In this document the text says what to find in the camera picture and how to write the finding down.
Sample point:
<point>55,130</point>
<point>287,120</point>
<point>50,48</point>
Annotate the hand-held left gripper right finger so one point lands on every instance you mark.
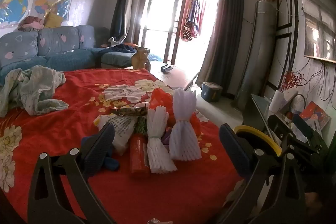
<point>232,145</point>

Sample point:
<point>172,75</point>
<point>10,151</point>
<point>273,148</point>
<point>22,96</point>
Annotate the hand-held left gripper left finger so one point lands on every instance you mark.
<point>101,145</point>

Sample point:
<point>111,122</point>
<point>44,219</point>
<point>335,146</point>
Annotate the yellow trash bin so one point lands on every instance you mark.
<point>262,138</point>

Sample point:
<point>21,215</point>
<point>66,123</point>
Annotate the brown snack wrapper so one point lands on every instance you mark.
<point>126,111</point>

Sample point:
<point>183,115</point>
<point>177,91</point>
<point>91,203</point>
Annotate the green patterned packet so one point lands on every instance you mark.
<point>140,125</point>

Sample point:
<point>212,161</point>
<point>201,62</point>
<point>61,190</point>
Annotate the white foam fruit net bundle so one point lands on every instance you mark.
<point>157,150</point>
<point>183,134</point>

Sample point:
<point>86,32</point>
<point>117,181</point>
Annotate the purple wrapper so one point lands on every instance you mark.
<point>168,138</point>

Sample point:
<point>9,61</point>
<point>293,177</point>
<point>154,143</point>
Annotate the red plastic bag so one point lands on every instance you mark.
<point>160,98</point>

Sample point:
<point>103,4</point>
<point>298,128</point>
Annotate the glass top television cabinet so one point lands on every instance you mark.
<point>258,111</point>

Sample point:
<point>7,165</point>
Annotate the blue storage box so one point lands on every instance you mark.
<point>211,92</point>

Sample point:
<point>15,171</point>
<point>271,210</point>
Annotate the white paper roll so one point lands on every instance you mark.
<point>277,102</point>

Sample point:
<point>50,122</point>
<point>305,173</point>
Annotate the red berry branches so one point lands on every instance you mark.
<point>291,79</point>

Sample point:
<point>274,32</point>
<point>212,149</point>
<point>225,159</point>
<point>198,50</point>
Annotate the red floral blanket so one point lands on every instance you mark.
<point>170,187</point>

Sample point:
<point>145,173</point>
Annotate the wooden coffee table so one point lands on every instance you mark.
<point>176,77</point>

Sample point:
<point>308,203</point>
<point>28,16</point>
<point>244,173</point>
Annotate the light green crumpled cloth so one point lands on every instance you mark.
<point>31,90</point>

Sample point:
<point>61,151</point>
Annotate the grey standing air conditioner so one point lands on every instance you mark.
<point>258,56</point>

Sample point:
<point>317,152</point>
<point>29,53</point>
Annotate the brown paper bag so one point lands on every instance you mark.
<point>140,60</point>

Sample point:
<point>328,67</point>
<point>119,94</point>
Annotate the blue heart print sofa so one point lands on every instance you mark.
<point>65,56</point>

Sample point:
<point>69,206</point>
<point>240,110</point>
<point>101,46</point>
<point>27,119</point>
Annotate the dark blue cloth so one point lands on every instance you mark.
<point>120,48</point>

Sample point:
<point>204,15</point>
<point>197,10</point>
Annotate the small dark item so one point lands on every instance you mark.
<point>166,68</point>

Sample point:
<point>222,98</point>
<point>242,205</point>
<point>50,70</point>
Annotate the grey curtain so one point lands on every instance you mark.
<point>228,29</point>

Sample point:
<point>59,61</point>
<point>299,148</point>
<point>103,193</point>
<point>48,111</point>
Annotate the hanging colourful clothes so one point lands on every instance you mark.
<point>190,19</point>

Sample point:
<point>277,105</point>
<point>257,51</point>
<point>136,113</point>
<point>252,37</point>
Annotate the yellow pillow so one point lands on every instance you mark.
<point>52,19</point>

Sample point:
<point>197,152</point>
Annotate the dark blue curtain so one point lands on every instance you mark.
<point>122,8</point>

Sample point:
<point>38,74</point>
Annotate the glass balcony door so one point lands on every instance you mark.
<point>157,16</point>

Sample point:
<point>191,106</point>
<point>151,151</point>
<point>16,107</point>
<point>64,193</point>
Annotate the pink cloth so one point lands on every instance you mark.
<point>31,23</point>

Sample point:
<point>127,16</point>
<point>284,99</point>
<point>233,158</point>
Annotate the country map poster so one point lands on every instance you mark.
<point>42,3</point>

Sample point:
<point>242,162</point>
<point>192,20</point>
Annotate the world map poster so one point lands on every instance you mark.
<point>13,7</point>

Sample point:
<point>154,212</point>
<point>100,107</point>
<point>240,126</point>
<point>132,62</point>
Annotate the wall mounted television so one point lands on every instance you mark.
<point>319,29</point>

